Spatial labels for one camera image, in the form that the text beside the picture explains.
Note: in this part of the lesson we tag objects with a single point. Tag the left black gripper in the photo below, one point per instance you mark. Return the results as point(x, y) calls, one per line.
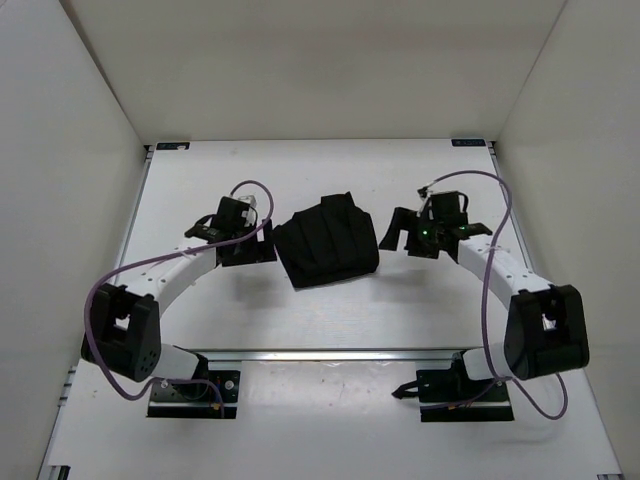
point(261, 251)

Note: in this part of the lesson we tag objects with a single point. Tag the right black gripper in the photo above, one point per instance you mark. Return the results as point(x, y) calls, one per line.
point(407, 220)

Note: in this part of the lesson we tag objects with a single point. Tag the black pleated skirt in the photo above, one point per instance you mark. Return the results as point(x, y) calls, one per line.
point(333, 241)

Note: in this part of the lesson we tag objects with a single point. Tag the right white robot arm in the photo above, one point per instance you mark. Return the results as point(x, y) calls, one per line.
point(545, 331)

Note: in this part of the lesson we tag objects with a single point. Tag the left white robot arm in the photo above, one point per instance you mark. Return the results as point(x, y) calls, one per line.
point(125, 319)

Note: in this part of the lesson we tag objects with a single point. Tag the right blue table label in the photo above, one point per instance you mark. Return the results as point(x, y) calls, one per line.
point(468, 142)

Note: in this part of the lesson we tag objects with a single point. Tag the blue table label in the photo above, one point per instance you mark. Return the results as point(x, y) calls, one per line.
point(468, 142)
point(172, 146)

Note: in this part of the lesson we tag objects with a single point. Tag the left blue table label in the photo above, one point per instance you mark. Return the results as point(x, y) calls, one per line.
point(172, 146)

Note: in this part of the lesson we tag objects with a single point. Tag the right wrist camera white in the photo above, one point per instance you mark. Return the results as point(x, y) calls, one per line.
point(425, 193)

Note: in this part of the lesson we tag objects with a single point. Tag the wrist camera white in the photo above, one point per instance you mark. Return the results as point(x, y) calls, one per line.
point(425, 193)
point(250, 200)

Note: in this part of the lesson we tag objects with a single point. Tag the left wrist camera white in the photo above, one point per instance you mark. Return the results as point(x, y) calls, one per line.
point(250, 200)

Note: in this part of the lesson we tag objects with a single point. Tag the aluminium table rail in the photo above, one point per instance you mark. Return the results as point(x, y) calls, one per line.
point(326, 355)

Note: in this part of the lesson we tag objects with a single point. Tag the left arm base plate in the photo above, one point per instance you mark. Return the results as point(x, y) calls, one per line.
point(199, 401)

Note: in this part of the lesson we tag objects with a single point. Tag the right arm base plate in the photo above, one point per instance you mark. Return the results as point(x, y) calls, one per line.
point(450, 396)

